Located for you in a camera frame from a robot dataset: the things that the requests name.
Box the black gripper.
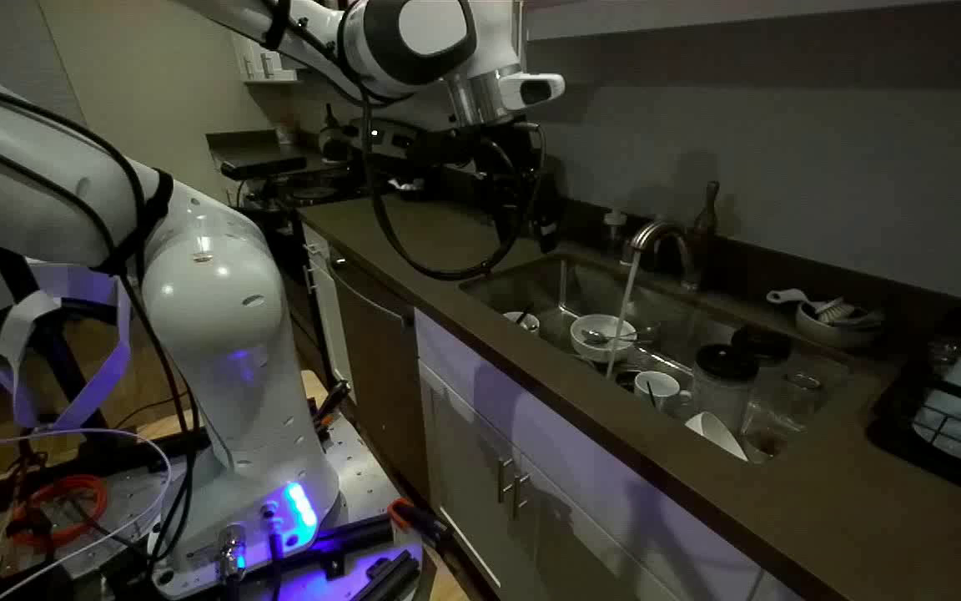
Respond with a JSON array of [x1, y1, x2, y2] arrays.
[[482, 115, 563, 258]]

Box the flat white plate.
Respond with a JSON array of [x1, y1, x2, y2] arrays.
[[500, 306, 549, 336]]

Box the white bowl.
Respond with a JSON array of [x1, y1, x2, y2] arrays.
[[567, 310, 642, 366]]

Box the steel sink basin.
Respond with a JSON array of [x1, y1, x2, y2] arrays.
[[458, 248, 875, 468]]

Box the white cup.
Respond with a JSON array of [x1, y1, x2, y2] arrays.
[[631, 366, 684, 412]]

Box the dark round container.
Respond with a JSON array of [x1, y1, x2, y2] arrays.
[[729, 320, 797, 366]]

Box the white lower cabinet doors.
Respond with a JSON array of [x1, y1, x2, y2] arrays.
[[411, 306, 809, 601]]

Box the perforated metal robot table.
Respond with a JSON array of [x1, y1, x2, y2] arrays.
[[143, 412, 440, 601]]

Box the white items behind sink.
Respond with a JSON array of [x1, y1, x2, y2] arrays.
[[765, 283, 887, 352]]

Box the white ribbed dish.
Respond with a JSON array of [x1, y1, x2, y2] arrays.
[[907, 388, 961, 468]]

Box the black tripod leg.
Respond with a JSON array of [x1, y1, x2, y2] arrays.
[[0, 237, 101, 412]]

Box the black stereo camera bar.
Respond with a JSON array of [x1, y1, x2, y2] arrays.
[[216, 151, 313, 184]]

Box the black rail bracket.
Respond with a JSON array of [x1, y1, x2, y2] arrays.
[[312, 513, 430, 601]]

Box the white flat strap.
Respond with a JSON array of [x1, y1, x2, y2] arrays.
[[0, 258, 141, 436]]

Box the white cable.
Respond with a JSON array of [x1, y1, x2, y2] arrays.
[[0, 424, 191, 601]]

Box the red cable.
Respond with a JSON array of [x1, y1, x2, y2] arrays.
[[4, 470, 113, 550]]

